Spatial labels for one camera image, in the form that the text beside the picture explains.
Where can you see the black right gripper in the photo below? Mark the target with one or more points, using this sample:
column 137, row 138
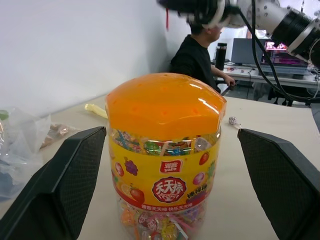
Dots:
column 192, row 8

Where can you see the black thermos bottle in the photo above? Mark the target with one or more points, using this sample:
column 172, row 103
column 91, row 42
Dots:
column 220, row 56

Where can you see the person in black shirt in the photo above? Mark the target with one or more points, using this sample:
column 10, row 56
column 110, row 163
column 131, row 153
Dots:
column 192, row 57

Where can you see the plastic bag with brown contents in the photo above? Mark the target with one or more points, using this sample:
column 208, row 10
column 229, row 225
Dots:
column 58, row 131

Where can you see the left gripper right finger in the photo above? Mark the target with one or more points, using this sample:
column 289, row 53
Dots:
column 287, row 185

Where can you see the clear lollipop jar yellow label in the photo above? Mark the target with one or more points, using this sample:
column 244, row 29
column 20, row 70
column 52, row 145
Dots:
column 162, row 180

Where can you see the purple white wrapped lollipop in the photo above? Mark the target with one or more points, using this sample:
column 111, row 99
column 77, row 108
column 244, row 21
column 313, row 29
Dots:
column 233, row 121

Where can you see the clear crumpled plastic bag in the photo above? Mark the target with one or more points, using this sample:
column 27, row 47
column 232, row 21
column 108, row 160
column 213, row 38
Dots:
column 17, row 150

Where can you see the laptop with bright screen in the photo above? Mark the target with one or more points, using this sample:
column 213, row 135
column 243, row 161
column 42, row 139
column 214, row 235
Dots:
column 282, row 53

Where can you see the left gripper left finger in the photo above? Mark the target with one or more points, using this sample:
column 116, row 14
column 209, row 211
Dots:
column 50, row 190

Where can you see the orange plastic jar lid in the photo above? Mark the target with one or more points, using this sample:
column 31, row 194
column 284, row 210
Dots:
column 162, row 107

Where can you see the white background desk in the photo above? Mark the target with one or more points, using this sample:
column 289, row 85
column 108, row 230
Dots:
column 287, row 77

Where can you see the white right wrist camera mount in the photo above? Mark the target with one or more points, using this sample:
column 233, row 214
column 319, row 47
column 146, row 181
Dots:
column 217, row 15

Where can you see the red hanging strip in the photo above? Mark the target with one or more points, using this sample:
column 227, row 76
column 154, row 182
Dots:
column 167, row 18

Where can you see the pale yellow wrapped candy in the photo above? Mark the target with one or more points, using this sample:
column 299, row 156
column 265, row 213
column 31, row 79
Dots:
column 96, row 110

